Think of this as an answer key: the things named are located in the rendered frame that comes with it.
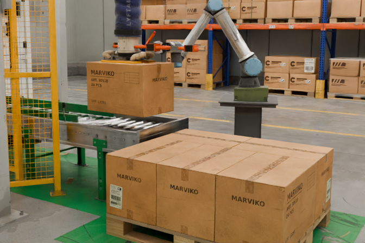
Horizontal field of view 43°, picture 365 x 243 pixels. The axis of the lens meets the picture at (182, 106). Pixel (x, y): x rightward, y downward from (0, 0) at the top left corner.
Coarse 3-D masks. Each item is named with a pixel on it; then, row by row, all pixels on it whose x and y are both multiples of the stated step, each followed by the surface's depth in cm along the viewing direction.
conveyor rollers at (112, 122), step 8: (8, 104) 499; (64, 112) 449; (72, 112) 456; (80, 120) 415; (88, 120) 411; (96, 120) 408; (104, 120) 416; (112, 120) 412; (120, 120) 409; (128, 120) 416; (136, 120) 413; (144, 120) 410; (120, 128) 379; (128, 128) 376; (136, 128) 383; (144, 128) 378
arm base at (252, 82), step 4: (244, 76) 402; (248, 76) 401; (252, 76) 401; (256, 76) 404; (240, 80) 408; (244, 80) 402; (248, 80) 401; (252, 80) 401; (256, 80) 403; (240, 84) 407; (244, 84) 401; (248, 84) 400; (252, 84) 400; (256, 84) 402
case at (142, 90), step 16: (96, 64) 370; (112, 64) 360; (128, 64) 351; (144, 64) 352; (160, 64) 360; (96, 80) 372; (112, 80) 362; (128, 80) 353; (144, 80) 345; (160, 80) 362; (96, 96) 374; (112, 96) 364; (128, 96) 354; (144, 96) 347; (160, 96) 364; (112, 112) 366; (128, 112) 356; (144, 112) 349; (160, 112) 366
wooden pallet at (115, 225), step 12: (108, 216) 300; (324, 216) 316; (108, 228) 301; (120, 228) 296; (132, 228) 303; (156, 228) 280; (312, 228) 286; (132, 240) 292; (144, 240) 289; (156, 240) 289; (180, 240) 272; (192, 240) 267; (204, 240) 262; (300, 240) 265
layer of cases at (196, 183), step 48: (144, 144) 322; (192, 144) 323; (240, 144) 324; (288, 144) 326; (144, 192) 282; (192, 192) 263; (240, 192) 247; (288, 192) 239; (240, 240) 250; (288, 240) 246
